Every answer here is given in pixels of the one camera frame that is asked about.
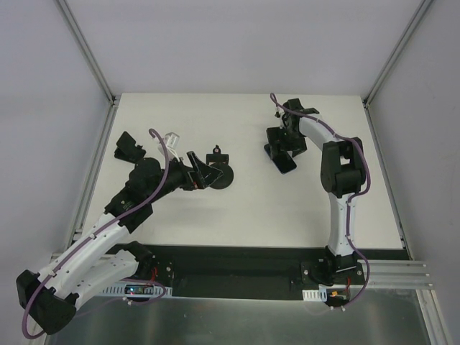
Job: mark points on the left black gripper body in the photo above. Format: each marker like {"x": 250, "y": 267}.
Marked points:
{"x": 192, "y": 174}

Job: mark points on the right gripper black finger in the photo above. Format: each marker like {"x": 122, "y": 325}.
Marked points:
{"x": 277, "y": 152}
{"x": 274, "y": 136}

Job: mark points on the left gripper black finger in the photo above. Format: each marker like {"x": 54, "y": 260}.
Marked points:
{"x": 199, "y": 167}
{"x": 213, "y": 175}

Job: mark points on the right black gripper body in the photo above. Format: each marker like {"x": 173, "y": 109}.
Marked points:
{"x": 284, "y": 142}

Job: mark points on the black smartphone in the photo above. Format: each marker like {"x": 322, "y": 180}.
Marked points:
{"x": 282, "y": 160}

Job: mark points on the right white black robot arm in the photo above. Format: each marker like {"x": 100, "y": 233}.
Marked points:
{"x": 344, "y": 176}

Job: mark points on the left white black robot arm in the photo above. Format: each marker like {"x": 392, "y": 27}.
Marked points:
{"x": 52, "y": 296}

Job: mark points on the black round-base phone stand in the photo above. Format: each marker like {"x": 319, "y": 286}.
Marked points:
{"x": 220, "y": 161}

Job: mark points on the black folding phone stand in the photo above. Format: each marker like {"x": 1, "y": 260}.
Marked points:
{"x": 128, "y": 150}

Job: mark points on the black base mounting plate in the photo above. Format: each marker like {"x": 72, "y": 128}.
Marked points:
{"x": 256, "y": 273}

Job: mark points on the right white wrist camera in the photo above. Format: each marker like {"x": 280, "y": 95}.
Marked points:
{"x": 276, "y": 111}

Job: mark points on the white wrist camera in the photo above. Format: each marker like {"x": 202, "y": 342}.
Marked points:
{"x": 276, "y": 111}
{"x": 171, "y": 141}

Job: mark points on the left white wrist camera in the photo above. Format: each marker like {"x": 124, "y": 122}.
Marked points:
{"x": 171, "y": 141}

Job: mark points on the left aluminium frame post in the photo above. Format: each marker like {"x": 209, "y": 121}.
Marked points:
{"x": 71, "y": 22}

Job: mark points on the aluminium frame post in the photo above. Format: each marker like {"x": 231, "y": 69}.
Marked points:
{"x": 409, "y": 31}
{"x": 71, "y": 22}

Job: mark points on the left white slotted cable duct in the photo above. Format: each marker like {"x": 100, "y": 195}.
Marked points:
{"x": 135, "y": 290}

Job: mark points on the white slotted cable duct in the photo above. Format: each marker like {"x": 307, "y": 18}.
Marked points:
{"x": 318, "y": 295}
{"x": 135, "y": 290}

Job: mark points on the right white slotted cable duct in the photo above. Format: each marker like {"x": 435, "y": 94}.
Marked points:
{"x": 318, "y": 295}

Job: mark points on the front aluminium rail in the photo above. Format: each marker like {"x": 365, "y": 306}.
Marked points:
{"x": 405, "y": 274}

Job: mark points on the right aluminium frame post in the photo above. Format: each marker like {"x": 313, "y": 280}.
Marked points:
{"x": 409, "y": 31}

